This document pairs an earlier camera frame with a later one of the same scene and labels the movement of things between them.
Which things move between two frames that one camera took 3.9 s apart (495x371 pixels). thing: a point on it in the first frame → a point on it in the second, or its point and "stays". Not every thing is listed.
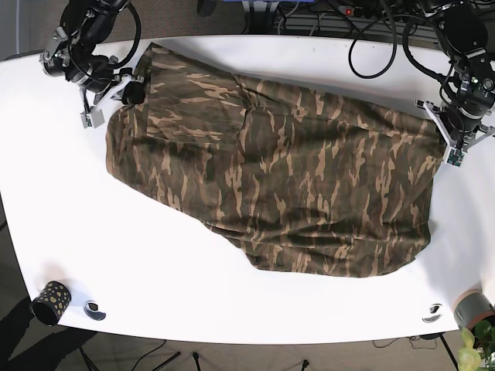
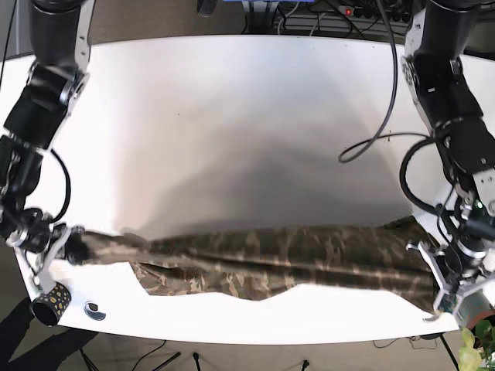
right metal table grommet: [435, 314] stays
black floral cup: [51, 302] stays
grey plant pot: [470, 307] stays
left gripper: [134, 93] → [41, 262]
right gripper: [455, 151] → [447, 299]
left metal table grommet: [90, 308] stays
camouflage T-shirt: [312, 182] → [395, 259]
